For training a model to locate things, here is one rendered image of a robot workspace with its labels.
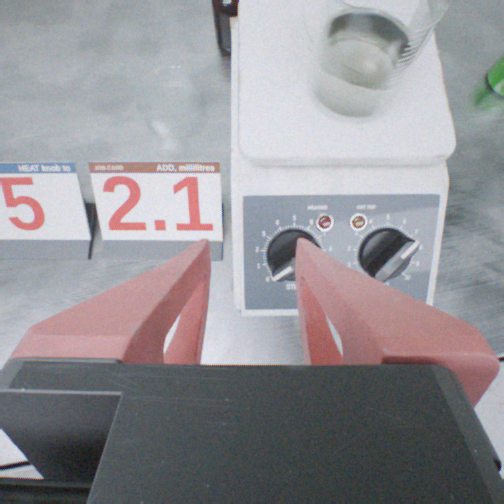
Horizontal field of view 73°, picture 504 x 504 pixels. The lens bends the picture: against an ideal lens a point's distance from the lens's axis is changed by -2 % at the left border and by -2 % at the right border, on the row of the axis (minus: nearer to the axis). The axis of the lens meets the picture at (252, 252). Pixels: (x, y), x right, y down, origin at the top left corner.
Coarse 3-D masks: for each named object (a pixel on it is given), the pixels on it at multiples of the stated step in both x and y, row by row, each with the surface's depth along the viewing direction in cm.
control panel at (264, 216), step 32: (256, 224) 21; (288, 224) 21; (384, 224) 21; (416, 224) 21; (256, 256) 21; (352, 256) 21; (416, 256) 21; (256, 288) 22; (288, 288) 22; (416, 288) 22
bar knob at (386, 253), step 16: (368, 240) 21; (384, 240) 21; (400, 240) 20; (416, 240) 19; (368, 256) 21; (384, 256) 20; (400, 256) 19; (368, 272) 20; (384, 272) 20; (400, 272) 21
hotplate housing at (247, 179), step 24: (240, 168) 20; (264, 168) 20; (288, 168) 20; (312, 168) 20; (336, 168) 20; (360, 168) 20; (384, 168) 20; (408, 168) 20; (432, 168) 20; (240, 192) 20; (264, 192) 20; (288, 192) 20; (312, 192) 20; (336, 192) 20; (360, 192) 20; (384, 192) 20; (408, 192) 20; (432, 192) 20; (240, 216) 21; (240, 240) 21; (240, 264) 21; (432, 264) 21; (240, 288) 22; (432, 288) 22; (240, 312) 24; (264, 312) 23; (288, 312) 23
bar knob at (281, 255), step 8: (288, 232) 20; (296, 232) 20; (304, 232) 20; (272, 240) 21; (280, 240) 20; (288, 240) 21; (296, 240) 20; (312, 240) 20; (272, 248) 21; (280, 248) 21; (288, 248) 21; (296, 248) 20; (320, 248) 19; (272, 256) 21; (280, 256) 21; (288, 256) 20; (272, 264) 21; (280, 264) 20; (288, 264) 19; (272, 272) 20; (280, 272) 20; (288, 272) 20; (280, 280) 20; (288, 280) 21
